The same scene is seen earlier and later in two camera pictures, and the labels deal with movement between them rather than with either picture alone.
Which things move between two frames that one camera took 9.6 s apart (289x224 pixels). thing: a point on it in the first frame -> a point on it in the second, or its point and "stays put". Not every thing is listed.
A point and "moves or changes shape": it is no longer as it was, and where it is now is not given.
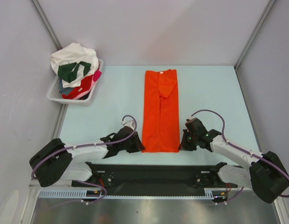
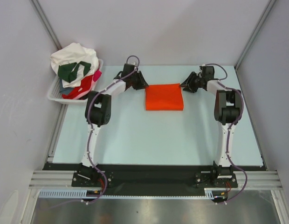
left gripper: (139, 146) -> (142, 83)
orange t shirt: (161, 131) moves or changes shape
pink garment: (97, 74) stays put
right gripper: (187, 142) -> (191, 81)
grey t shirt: (64, 90) stays put
